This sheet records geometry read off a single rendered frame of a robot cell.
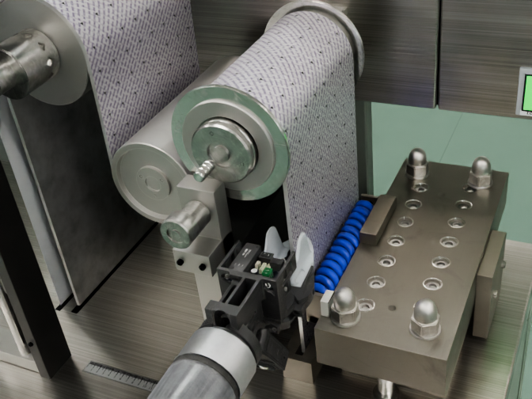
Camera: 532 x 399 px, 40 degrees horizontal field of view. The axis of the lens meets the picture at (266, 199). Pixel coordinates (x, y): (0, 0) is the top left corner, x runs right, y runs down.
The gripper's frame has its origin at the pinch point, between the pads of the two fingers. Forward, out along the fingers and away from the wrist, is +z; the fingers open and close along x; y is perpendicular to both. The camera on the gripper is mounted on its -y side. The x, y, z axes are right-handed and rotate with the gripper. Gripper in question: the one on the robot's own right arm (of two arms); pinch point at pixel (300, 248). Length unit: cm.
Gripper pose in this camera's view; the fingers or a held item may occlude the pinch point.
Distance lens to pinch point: 91.5
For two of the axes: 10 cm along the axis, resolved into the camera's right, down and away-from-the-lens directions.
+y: -1.0, -8.2, -5.7
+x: -9.0, -1.6, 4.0
